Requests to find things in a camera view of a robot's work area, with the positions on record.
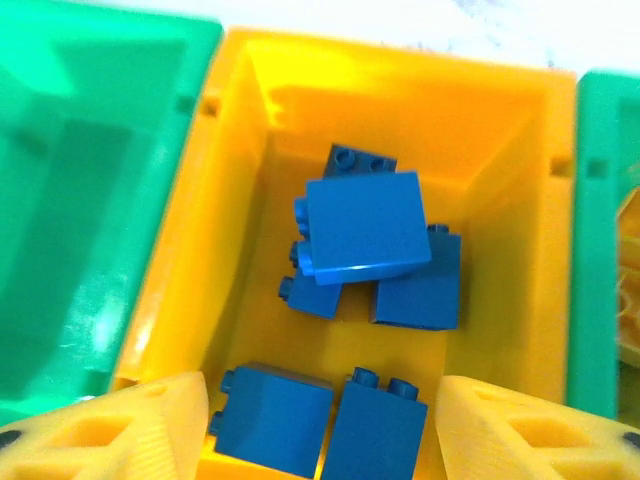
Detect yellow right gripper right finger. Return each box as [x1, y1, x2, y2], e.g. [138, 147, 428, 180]
[437, 374, 640, 480]

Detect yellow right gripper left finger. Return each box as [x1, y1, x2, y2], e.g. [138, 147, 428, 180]
[0, 372, 211, 480]

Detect blue lego brick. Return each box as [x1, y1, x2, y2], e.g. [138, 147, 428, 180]
[293, 170, 434, 287]
[277, 239, 346, 319]
[322, 143, 399, 179]
[209, 362, 335, 480]
[319, 367, 430, 480]
[369, 223, 464, 332]

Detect long yellow lego brick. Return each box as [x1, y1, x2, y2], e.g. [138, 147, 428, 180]
[617, 187, 640, 361]

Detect green plastic bin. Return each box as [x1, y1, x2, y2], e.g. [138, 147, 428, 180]
[0, 0, 224, 426]
[564, 69, 640, 421]

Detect yellow plastic bin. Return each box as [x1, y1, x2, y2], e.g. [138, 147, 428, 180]
[112, 27, 579, 480]

